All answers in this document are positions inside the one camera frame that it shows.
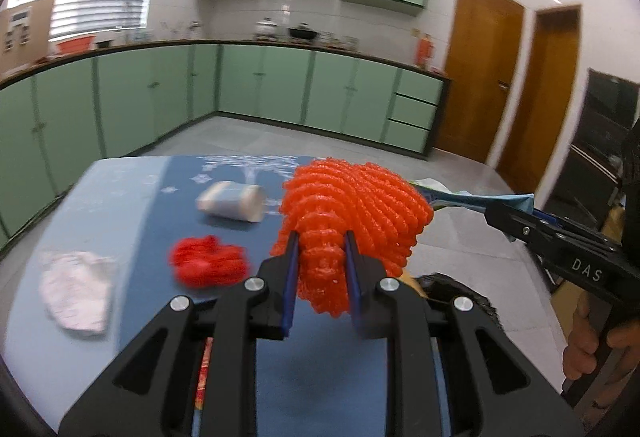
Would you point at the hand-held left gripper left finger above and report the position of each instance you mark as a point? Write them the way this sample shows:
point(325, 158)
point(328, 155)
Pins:
point(290, 267)

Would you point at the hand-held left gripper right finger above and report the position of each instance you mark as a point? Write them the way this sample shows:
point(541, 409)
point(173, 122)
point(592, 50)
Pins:
point(352, 277)

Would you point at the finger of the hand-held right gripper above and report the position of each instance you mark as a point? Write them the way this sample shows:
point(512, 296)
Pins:
point(520, 227)
point(575, 229)

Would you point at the dark blue snack packet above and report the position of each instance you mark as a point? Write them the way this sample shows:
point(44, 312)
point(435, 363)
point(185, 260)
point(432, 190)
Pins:
point(460, 199)

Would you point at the orange foam net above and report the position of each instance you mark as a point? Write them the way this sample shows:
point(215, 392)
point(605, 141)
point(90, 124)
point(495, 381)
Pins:
point(350, 202)

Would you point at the black trash bag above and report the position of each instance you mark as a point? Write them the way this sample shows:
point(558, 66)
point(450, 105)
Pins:
point(450, 287)

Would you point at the person's right hand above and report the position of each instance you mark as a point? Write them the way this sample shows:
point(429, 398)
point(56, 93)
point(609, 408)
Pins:
point(580, 342)

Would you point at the black glass cabinet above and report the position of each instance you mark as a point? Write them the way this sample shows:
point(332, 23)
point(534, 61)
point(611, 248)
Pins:
point(595, 157)

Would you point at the red plastic bag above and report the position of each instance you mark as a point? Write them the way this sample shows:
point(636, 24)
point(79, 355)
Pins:
point(210, 262)

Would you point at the small white and blue bottle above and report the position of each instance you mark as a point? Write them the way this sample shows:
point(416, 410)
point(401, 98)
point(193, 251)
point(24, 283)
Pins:
point(230, 202)

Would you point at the plain wooden door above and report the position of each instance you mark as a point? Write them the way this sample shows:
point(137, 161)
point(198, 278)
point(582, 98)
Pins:
point(540, 107)

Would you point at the red and gold packet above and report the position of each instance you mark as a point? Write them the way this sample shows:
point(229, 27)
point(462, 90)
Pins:
point(204, 372)

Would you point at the blue tree print tablecloth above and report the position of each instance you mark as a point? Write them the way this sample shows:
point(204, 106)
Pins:
point(160, 217)

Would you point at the green cabinet drawer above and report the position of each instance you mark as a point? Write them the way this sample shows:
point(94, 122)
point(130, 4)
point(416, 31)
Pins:
point(413, 112)
point(419, 86)
point(406, 137)

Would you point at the orange thermos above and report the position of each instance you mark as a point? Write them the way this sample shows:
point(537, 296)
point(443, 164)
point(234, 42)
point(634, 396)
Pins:
point(424, 51)

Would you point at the crumpled white tissue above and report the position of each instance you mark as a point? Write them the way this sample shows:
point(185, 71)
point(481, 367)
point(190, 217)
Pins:
point(77, 292)

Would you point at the light blue table cover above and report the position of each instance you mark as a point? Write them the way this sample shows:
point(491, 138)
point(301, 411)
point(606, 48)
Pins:
point(75, 217)

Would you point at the green base cabinet unit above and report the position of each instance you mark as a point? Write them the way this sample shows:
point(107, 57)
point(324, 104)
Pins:
point(150, 92)

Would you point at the black wok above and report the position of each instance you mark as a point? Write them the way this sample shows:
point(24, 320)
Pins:
point(303, 33)

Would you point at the white cooking pot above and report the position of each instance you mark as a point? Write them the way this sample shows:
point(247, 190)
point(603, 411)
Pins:
point(266, 29)

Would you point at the red basin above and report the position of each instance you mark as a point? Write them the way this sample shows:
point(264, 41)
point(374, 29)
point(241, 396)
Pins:
point(76, 44)

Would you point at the cardboard box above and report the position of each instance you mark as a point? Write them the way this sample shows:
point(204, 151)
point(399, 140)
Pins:
point(25, 42)

